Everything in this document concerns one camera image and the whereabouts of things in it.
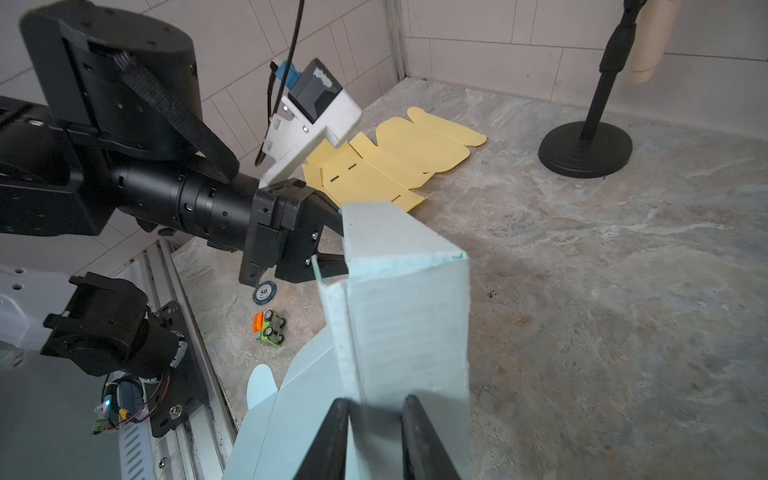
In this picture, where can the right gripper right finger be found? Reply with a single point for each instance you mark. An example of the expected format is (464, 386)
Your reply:
(423, 453)

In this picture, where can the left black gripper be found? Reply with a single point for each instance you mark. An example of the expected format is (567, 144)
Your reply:
(286, 224)

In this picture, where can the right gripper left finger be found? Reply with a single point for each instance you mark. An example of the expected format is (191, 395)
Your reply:
(326, 456)

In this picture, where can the yellow paper box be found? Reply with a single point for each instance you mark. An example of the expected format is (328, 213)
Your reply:
(405, 155)

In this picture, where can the light blue paper box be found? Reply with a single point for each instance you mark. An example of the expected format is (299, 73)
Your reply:
(397, 325)

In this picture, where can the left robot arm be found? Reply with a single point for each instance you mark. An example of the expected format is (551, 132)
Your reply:
(121, 129)

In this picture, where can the orange green small toy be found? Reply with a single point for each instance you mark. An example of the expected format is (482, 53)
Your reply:
(268, 327)

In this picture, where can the left circuit board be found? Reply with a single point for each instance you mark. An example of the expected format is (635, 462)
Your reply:
(128, 399)

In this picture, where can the beige microphone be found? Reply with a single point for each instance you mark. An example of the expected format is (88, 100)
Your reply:
(654, 29)

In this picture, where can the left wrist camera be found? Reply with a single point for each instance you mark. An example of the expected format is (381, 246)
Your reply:
(317, 109)

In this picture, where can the aluminium mounting rail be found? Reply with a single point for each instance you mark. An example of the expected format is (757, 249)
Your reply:
(191, 435)

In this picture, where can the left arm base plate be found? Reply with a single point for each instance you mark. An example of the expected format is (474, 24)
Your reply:
(187, 392)

